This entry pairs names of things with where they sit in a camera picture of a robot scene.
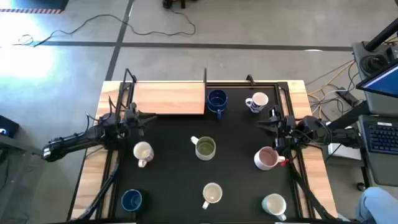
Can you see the red white patterned mug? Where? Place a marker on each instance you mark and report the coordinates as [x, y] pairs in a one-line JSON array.
[[143, 151]]

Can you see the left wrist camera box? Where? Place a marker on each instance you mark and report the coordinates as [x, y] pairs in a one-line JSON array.
[[132, 108]]

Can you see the black stand base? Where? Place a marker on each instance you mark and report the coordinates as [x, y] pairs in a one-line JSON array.
[[169, 3]]

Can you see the grey textured blue rimmed mug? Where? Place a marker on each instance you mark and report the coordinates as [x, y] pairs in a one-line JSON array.
[[273, 203]]

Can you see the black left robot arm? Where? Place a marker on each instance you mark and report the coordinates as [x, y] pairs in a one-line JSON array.
[[77, 138]]

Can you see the black monitor pole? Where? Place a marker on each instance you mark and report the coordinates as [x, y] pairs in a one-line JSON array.
[[382, 35]]

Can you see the white box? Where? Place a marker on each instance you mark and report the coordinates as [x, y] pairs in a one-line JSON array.
[[345, 152]]

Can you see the black power strip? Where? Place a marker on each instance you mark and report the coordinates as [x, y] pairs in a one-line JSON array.
[[348, 97]]

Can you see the black table mat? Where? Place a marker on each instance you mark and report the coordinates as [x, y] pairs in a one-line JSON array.
[[174, 174]]

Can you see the grey equipment cart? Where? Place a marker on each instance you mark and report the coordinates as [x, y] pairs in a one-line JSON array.
[[385, 169]]

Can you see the white mug with green inside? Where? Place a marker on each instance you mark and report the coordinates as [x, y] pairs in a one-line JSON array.
[[205, 147]]

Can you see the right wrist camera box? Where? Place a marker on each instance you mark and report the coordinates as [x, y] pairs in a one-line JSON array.
[[273, 114]]

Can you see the white mug with pink inside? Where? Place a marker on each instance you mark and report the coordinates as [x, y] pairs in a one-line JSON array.
[[267, 157]]

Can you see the blue lit laptop screen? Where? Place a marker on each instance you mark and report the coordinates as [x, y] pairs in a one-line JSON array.
[[381, 82]]

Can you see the metal frame bracket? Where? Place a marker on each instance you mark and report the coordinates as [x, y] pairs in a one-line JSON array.
[[249, 79]]

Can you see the black box with blue light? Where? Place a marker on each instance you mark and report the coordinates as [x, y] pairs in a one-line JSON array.
[[7, 126]]

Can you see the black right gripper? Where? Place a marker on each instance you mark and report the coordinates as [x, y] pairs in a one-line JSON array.
[[284, 130]]

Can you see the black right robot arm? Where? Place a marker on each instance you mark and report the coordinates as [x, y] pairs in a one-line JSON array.
[[339, 135]]

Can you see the person's leg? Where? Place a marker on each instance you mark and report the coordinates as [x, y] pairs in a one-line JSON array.
[[377, 205]]

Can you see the tall white blue flower mug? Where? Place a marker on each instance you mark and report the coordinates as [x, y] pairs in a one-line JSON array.
[[212, 193]]

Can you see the small white blue patterned mug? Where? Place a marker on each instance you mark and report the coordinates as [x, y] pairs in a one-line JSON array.
[[259, 101]]

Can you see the glossy dark blue mug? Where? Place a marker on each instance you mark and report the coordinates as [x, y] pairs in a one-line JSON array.
[[217, 107]]

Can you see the black keyboard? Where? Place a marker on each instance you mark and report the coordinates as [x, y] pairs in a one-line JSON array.
[[382, 137]]

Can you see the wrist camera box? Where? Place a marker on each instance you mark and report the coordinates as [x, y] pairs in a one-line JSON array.
[[273, 114], [132, 108]]

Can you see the wooden shelf with black posts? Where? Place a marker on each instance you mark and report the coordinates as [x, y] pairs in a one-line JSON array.
[[169, 98]]

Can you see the dark teal round mug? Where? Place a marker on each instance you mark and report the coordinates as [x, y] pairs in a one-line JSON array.
[[131, 200]]

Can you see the black caster wheel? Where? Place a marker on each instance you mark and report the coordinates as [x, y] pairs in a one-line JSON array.
[[361, 186]]

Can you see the black aluminium table frame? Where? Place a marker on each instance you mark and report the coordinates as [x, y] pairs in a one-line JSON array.
[[242, 84]]

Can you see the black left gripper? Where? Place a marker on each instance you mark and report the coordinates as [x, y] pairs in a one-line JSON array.
[[133, 122]]

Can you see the dark platform with striped edge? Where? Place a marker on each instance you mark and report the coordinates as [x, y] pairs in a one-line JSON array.
[[37, 3]]

